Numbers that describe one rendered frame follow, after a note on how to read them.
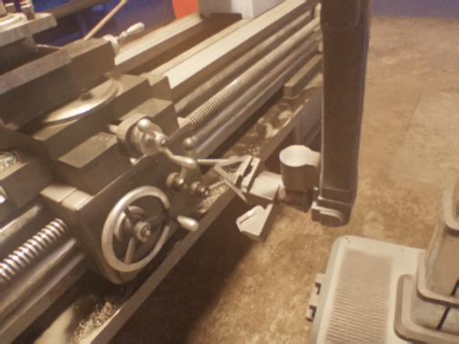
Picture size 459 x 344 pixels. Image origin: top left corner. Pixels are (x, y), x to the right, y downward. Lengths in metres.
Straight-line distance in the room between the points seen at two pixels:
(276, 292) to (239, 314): 0.17
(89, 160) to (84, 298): 0.51
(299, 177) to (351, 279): 0.67
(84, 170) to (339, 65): 0.53
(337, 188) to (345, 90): 0.18
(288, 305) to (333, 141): 1.00
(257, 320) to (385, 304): 0.49
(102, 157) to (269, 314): 0.93
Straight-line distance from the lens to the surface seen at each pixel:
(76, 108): 0.85
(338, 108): 0.52
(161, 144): 0.77
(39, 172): 0.89
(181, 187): 0.96
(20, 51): 0.86
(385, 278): 1.26
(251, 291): 1.51
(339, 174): 0.59
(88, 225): 0.84
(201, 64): 1.28
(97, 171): 0.80
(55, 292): 1.10
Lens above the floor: 1.26
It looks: 37 degrees down
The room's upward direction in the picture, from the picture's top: 10 degrees counter-clockwise
